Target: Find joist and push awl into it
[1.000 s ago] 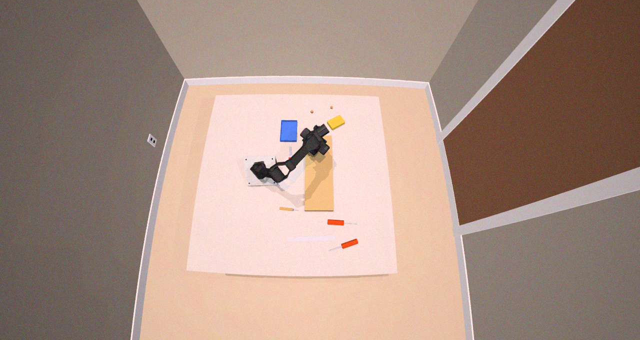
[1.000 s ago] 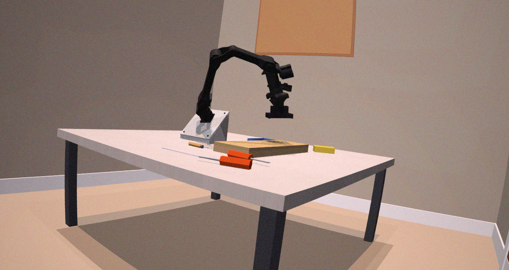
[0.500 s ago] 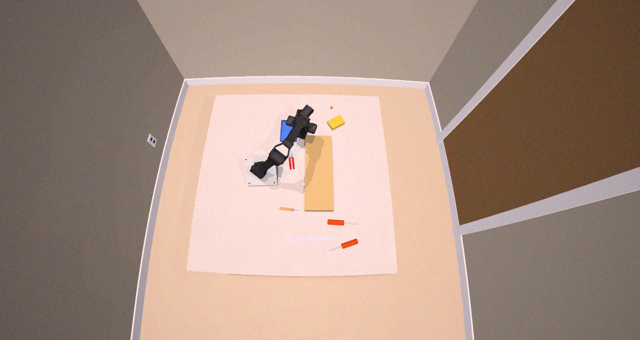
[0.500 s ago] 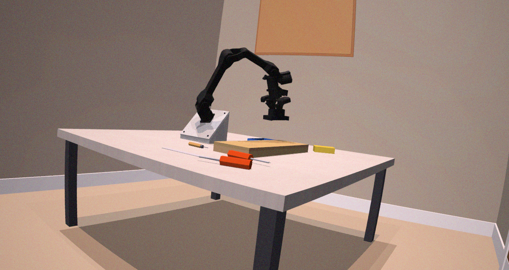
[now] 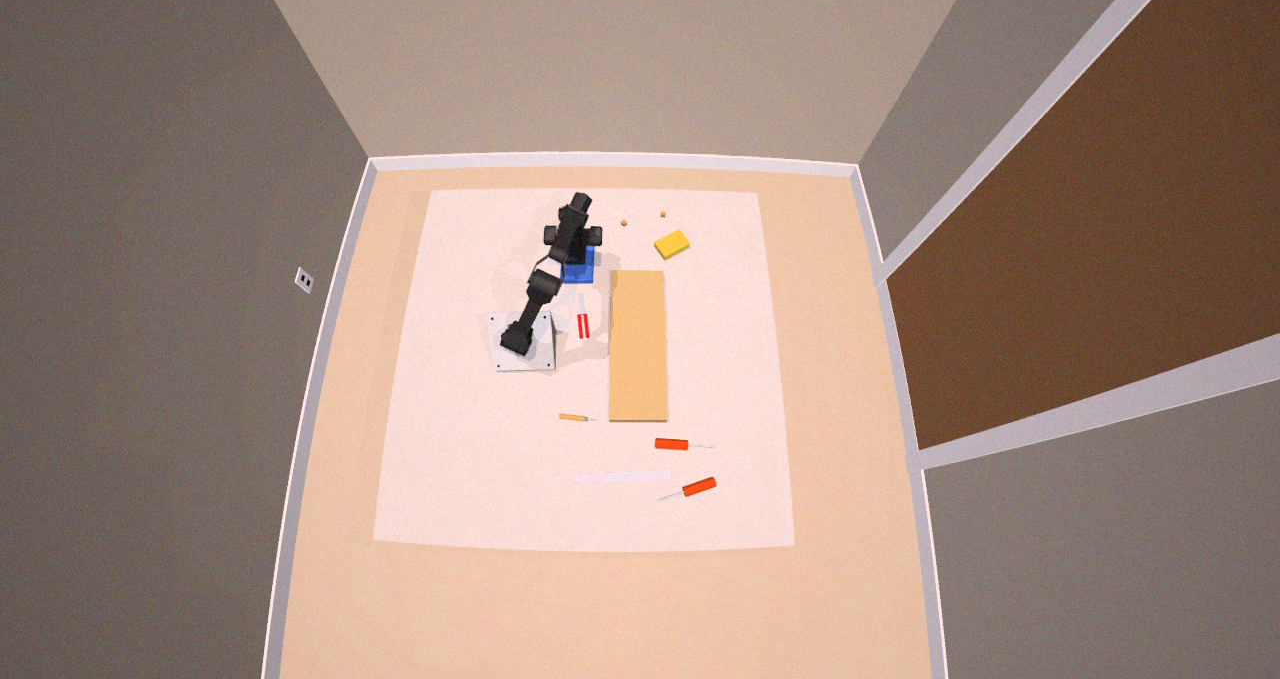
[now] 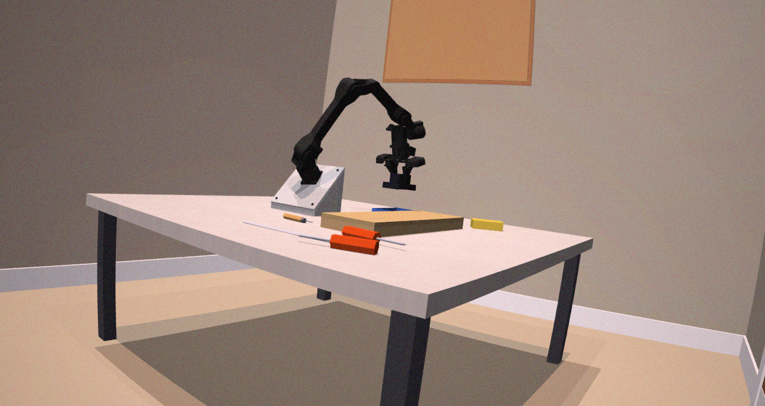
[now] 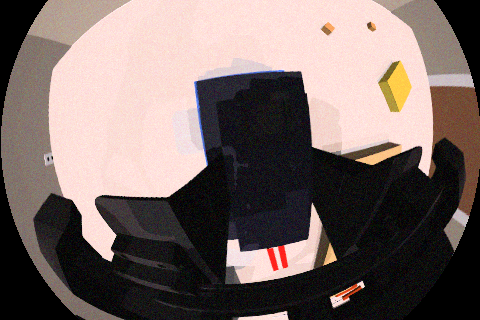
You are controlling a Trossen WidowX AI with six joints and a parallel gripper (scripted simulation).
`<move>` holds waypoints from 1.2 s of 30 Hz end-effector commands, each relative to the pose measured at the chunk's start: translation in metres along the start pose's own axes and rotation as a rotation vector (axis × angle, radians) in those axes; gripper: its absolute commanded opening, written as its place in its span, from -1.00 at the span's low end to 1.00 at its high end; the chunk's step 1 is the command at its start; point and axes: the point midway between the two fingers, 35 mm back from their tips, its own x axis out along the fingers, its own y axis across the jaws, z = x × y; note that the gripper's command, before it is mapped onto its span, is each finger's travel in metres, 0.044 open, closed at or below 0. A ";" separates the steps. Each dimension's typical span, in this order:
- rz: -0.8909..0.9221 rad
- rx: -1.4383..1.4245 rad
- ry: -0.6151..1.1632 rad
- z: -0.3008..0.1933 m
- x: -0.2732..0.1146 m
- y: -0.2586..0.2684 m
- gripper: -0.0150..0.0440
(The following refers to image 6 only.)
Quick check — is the orange-handled awl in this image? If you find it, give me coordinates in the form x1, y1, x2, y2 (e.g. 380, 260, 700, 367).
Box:
297, 234, 379, 255
341, 226, 407, 246

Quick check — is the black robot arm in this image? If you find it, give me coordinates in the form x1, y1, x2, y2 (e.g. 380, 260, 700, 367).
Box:
292, 78, 426, 185

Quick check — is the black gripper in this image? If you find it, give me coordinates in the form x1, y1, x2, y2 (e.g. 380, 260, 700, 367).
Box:
376, 141, 426, 184

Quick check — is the yellow block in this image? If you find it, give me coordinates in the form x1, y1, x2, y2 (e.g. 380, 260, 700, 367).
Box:
470, 218, 504, 231

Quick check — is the wooden-handled awl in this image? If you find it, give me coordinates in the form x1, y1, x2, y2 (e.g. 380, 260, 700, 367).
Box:
283, 213, 313, 223

